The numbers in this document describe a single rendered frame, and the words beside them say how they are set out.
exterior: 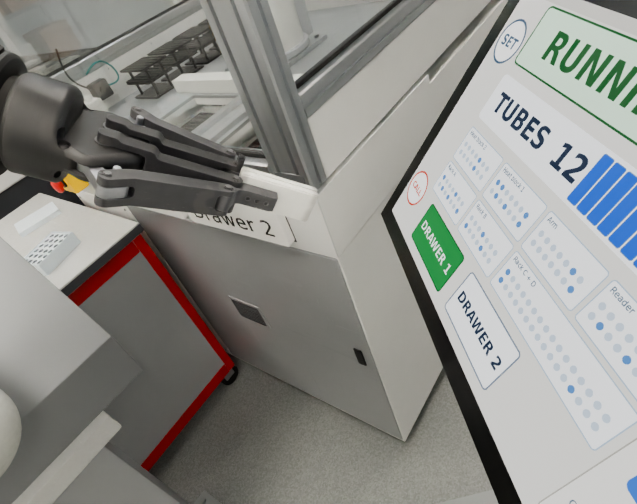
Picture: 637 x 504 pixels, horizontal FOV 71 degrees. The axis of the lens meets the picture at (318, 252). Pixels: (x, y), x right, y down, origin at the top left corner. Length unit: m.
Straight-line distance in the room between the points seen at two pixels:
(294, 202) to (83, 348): 0.51
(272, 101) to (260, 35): 0.09
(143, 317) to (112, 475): 0.52
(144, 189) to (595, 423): 0.33
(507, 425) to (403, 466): 1.08
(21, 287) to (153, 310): 0.61
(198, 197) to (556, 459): 0.30
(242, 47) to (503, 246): 0.41
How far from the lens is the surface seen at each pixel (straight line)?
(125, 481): 1.01
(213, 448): 1.67
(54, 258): 1.32
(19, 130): 0.37
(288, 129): 0.66
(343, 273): 0.83
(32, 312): 0.83
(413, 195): 0.54
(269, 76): 0.63
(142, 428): 1.55
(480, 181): 0.45
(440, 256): 0.46
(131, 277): 1.32
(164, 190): 0.35
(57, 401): 0.82
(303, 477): 1.50
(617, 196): 0.35
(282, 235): 0.82
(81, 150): 0.36
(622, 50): 0.40
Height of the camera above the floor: 1.32
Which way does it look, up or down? 40 degrees down
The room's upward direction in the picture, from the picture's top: 22 degrees counter-clockwise
